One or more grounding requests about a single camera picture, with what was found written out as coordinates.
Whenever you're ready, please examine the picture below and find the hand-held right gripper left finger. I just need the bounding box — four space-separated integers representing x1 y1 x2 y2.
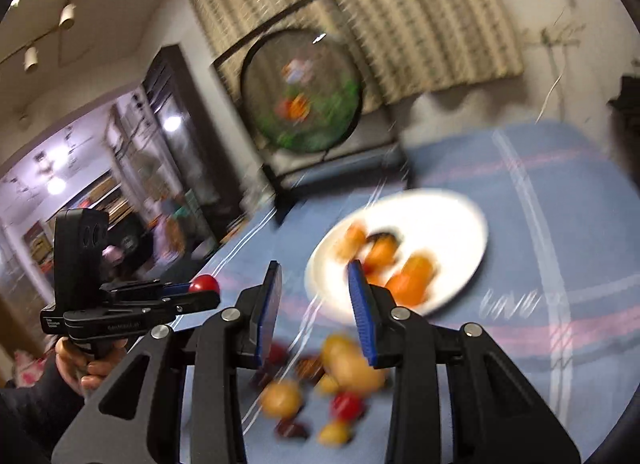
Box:
50 260 283 464

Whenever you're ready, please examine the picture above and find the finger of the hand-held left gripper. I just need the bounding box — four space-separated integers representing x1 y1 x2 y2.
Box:
172 291 222 317
100 280 194 301

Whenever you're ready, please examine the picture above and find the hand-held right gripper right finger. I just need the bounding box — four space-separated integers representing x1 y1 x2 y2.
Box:
346 260 583 464

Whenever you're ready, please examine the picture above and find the dark red plum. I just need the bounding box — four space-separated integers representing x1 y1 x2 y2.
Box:
275 419 310 440
260 341 290 365

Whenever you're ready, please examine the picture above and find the tan round fruit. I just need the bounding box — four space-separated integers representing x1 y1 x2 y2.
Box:
322 335 388 395
260 380 303 419

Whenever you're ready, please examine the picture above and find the yellowish orange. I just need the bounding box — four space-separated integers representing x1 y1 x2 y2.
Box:
397 254 437 285

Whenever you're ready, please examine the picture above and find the white plate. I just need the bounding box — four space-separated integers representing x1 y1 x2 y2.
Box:
304 188 489 319

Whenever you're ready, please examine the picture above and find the person's left forearm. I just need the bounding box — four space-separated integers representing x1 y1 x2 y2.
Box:
0 369 86 464

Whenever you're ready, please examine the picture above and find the person's left hand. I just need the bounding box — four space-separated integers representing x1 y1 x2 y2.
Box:
55 337 128 397

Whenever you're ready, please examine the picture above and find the dark wooden cabinet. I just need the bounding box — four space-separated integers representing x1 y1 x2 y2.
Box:
142 44 243 255

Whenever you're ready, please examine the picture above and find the blue striped tablecloth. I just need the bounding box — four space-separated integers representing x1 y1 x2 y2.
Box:
197 119 640 464

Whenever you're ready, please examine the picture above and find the round embroidered table screen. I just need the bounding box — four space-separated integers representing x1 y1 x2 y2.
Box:
212 0 416 212

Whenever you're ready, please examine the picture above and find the ceiling track light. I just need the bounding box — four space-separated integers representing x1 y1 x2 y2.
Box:
0 0 98 74

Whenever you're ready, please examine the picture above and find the striped beige curtain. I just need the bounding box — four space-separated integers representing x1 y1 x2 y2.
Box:
179 0 525 112

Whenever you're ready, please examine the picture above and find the black hat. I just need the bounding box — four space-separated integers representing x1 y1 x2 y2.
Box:
607 73 640 111

